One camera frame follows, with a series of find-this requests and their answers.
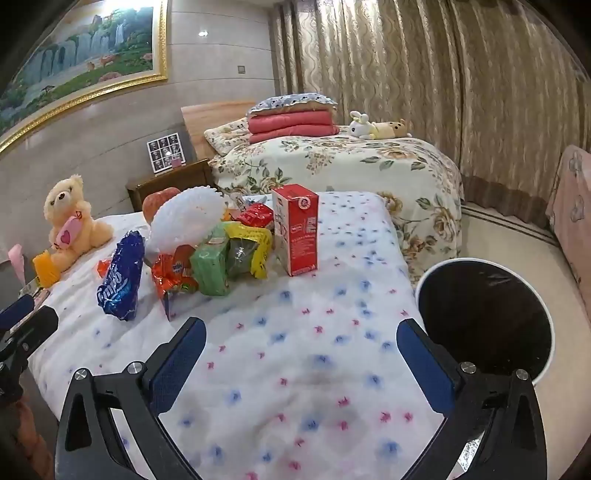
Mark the yellow plush toy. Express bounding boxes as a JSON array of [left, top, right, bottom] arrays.
[[369, 119, 413, 139]]

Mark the gold framed landscape painting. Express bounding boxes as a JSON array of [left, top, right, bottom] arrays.
[[0, 0, 169, 155]]

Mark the red apple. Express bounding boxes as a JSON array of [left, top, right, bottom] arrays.
[[142, 187, 181, 227]]

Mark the blue snack packet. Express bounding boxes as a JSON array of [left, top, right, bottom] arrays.
[[96, 230, 146, 321]]

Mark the pink paper piece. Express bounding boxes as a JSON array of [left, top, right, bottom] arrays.
[[7, 244, 28, 282]]

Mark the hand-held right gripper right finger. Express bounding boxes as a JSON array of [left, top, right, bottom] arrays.
[[396, 318, 548, 480]]

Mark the orange snack packet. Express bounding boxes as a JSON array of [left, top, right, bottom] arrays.
[[151, 244, 199, 321]]

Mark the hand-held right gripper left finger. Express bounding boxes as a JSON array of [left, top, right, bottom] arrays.
[[54, 316, 207, 480]]

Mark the floral bed cover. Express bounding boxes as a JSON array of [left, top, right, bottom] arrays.
[[210, 124, 465, 287]]

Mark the red snack packet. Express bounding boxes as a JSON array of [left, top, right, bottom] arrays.
[[235, 203, 275, 232]]

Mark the pink heart print cover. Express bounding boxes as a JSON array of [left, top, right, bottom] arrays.
[[545, 145, 591, 324]]

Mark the floral pillow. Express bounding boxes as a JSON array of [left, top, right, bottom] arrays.
[[204, 117, 252, 155]]

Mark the wooden headboard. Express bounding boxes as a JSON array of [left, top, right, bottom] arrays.
[[181, 99, 259, 160]]

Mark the wooden nightstand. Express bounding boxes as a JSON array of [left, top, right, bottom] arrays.
[[126, 159, 214, 213]]

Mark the white foam fruit net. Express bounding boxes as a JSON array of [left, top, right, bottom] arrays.
[[150, 185, 227, 252]]

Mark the cream teddy bear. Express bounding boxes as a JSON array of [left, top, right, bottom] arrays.
[[44, 174, 115, 273]]

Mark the yellow green snack packet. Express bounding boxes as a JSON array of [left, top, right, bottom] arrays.
[[224, 222, 273, 280]]

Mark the white trash bin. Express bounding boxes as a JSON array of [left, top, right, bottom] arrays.
[[414, 258, 555, 386]]

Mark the green carton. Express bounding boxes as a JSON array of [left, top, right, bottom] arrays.
[[190, 226, 232, 296]]

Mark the red milk carton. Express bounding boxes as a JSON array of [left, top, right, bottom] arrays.
[[271, 184, 320, 277]]

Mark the beige patterned curtain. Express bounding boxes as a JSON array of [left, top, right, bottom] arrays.
[[270, 0, 591, 227]]

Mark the blue white dotted pillow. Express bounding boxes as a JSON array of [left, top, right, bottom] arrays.
[[247, 92, 339, 116]]

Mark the photo grid frame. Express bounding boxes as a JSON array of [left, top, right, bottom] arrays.
[[147, 133, 187, 174]]

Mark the folded pink blanket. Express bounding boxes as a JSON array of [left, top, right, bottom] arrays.
[[248, 110, 340, 145]]

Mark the white spotted blanket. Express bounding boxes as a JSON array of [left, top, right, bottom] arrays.
[[23, 190, 462, 480]]

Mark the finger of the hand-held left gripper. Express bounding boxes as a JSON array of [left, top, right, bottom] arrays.
[[0, 294, 35, 329], [4, 305, 59, 370]]

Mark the small printed packet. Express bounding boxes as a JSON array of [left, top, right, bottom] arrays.
[[21, 279, 51, 303]]

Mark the white rabbit plush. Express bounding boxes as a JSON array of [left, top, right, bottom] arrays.
[[348, 111, 377, 140]]

